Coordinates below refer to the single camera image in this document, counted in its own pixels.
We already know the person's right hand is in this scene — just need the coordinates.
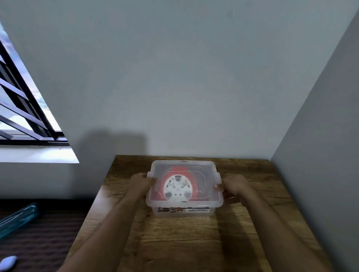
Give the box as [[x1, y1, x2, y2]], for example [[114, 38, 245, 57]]
[[214, 175, 251, 200]]

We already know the person's right forearm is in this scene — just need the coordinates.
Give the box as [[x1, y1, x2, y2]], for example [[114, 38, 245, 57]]
[[233, 187, 331, 272]]

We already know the person's left forearm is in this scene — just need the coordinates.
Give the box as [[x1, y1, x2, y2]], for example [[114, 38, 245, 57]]
[[56, 188, 149, 272]]

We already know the red and white cable reel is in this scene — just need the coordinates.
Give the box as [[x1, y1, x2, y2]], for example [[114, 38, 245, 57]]
[[158, 166, 197, 202]]

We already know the clear plastic storage box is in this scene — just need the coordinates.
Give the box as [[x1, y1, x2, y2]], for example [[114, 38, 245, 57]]
[[145, 160, 224, 218]]

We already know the white window sill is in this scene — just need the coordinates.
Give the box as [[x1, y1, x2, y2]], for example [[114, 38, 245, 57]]
[[0, 146, 80, 163]]

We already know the pale blue rounded object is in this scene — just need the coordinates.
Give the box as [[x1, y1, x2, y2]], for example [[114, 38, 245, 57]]
[[0, 256, 18, 272]]

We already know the person's left hand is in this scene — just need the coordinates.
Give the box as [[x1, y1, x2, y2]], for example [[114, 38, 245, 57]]
[[129, 173, 157, 198]]

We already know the black metal window grille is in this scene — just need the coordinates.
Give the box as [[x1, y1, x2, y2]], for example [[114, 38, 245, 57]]
[[0, 39, 69, 146]]

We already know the transparent blue plastic container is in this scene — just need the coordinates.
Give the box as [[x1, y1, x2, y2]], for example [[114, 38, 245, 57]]
[[0, 203, 39, 239]]

